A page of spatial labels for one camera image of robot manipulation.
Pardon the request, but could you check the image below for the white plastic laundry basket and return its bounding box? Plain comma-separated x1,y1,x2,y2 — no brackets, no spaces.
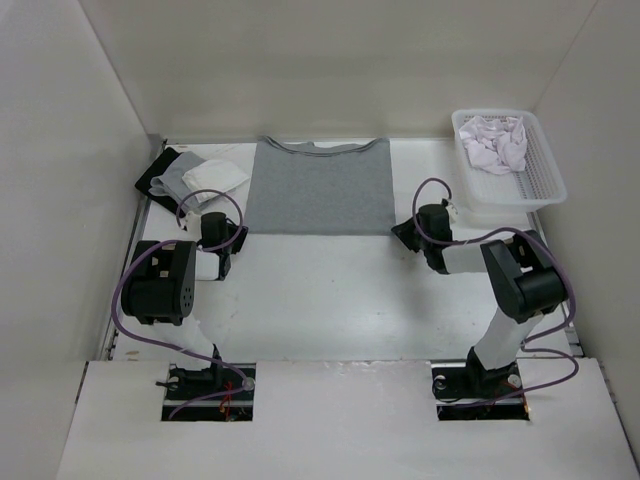
451,109,567,215

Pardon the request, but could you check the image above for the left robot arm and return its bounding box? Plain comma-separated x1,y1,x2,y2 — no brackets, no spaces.
120,212,249,399

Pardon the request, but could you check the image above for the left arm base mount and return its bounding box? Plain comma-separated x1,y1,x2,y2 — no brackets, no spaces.
155,364,256,423

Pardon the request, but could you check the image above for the folded white tank top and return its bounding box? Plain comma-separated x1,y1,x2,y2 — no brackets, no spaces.
182,159,250,204

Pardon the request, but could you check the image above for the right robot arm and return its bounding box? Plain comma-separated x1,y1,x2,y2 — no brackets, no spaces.
391,204,568,396

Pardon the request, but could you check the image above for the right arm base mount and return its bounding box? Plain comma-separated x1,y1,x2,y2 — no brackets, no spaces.
431,363,529,421

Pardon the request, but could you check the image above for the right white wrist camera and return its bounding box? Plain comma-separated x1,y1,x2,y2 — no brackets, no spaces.
441,199,459,223

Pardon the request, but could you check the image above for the pale pink tank top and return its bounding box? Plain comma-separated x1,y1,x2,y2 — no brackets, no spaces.
458,116,528,175

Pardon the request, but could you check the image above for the folded light grey tank top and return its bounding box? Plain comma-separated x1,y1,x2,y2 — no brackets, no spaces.
148,148,211,217

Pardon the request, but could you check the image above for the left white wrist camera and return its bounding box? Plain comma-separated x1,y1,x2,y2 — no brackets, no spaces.
180,211,201,234

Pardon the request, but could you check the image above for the folded black tank top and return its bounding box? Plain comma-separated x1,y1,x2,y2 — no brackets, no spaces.
134,148,179,214

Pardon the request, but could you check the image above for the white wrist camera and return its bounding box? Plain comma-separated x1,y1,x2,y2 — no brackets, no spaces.
180,211,201,234
441,199,459,223

